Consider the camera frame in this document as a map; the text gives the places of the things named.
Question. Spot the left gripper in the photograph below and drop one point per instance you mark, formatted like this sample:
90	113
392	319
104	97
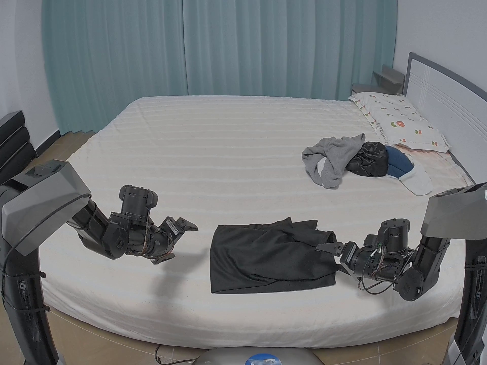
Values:
165	240

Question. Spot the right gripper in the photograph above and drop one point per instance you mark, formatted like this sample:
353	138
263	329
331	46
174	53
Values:
357	259

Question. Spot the black T-shirt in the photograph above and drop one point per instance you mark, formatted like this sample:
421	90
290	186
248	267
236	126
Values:
266	257

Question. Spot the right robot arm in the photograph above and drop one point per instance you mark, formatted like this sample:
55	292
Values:
437	249

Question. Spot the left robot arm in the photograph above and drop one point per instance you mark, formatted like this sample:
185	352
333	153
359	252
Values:
83	226

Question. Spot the bed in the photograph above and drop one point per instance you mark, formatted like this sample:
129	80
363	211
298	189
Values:
228	146

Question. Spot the grey garment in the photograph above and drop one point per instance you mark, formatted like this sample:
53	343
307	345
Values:
334	158

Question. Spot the black shiny garment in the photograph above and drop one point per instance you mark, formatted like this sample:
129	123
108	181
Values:
369	160

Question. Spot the white garment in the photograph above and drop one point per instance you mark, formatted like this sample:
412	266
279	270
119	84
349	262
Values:
416	181

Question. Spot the white printed pillow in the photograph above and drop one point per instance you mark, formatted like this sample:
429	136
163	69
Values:
403	122

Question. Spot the grey bedside table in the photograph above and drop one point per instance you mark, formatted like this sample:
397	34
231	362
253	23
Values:
384	80

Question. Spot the blue-green curtain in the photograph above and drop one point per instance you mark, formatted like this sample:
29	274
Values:
289	36
114	51

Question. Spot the black chest of drawers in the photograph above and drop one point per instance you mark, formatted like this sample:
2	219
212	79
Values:
13	146

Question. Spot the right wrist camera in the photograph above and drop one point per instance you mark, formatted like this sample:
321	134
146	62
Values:
371	240

